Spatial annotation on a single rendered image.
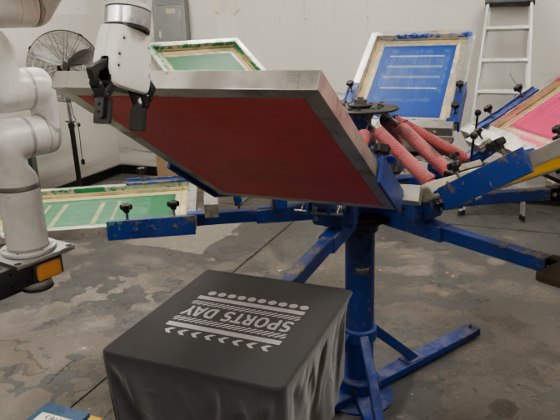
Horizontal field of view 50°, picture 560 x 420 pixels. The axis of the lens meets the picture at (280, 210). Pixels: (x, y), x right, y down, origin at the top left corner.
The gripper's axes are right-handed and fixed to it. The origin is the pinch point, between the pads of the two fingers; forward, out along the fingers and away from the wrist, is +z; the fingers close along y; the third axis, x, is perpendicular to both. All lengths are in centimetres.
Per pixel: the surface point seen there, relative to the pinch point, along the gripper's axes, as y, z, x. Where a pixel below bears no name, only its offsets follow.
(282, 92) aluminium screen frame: -15.1, -7.9, 22.4
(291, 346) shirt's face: -42, 44, 18
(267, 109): -22.6, -5.8, 16.2
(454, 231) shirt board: -133, 19, 41
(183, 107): -22.8, -5.9, -2.4
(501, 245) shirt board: -124, 21, 57
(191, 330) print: -41, 44, -8
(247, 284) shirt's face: -68, 36, -6
